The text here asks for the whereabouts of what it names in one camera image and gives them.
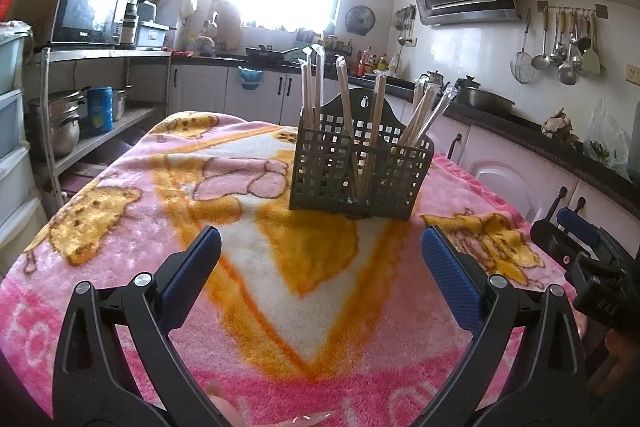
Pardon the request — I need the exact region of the black kitchen countertop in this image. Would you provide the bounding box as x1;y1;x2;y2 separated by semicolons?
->
170;54;640;192

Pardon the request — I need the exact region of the steel kettle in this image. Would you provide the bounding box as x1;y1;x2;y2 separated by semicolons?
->
422;69;451;90

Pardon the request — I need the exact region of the small steel pot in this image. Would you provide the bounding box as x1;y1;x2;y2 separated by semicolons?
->
112;85;133;122

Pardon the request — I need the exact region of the row of hanging kitchen utensils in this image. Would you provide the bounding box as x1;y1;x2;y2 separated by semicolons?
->
510;4;606;86

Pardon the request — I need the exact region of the blue hanging bag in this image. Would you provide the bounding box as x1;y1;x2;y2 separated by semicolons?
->
237;66;264;91

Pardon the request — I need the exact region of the group of condiment bottles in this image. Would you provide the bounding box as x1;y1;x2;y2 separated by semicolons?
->
350;47;406;80

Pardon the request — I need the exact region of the large steel pot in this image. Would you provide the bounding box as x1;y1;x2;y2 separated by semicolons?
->
27;89;88;158

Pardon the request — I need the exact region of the clear plastic bag with greens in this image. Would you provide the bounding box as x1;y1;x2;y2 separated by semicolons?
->
582;99;633;168

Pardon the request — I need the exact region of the black frying pan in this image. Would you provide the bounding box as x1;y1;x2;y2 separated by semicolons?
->
245;45;300;62

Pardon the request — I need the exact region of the bunch of chopsticks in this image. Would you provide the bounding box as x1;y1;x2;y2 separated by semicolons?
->
299;44;458;208

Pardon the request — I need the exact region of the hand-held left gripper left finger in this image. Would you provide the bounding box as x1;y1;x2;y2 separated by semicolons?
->
52;227;223;427

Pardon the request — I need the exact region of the black microwave oven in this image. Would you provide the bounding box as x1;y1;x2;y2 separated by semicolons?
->
50;0;130;46

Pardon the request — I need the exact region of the blue canister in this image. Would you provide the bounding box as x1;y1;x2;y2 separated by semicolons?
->
86;86;115;134

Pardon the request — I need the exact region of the metal shelf rack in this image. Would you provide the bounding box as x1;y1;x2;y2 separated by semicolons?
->
30;48;173;202

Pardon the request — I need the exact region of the dark cooking pot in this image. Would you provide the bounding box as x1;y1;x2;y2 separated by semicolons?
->
452;75;516;112

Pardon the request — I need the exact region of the brown lumpy root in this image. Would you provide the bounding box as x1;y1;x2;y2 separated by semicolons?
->
541;108;583;142

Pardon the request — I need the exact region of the small round wall fan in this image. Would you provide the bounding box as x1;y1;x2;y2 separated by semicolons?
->
345;5;376;36

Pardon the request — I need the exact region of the wooden cutting board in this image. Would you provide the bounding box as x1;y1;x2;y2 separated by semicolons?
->
207;0;242;52

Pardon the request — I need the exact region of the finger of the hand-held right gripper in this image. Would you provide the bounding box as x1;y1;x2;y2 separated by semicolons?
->
557;208;601;248
531;219;583;264

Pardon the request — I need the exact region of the grey plastic drawer unit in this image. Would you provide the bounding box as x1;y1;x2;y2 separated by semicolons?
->
0;22;46;253

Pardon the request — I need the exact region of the dark green utensil holder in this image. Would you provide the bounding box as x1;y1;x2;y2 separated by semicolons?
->
288;88;435;222

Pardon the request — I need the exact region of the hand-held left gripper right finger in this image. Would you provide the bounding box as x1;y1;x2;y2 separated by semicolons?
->
421;227;588;427

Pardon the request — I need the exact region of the grey storage box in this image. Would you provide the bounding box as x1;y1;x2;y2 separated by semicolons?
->
136;21;177;49

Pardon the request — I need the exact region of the printed pink blanket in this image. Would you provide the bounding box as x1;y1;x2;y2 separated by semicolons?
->
0;111;556;427

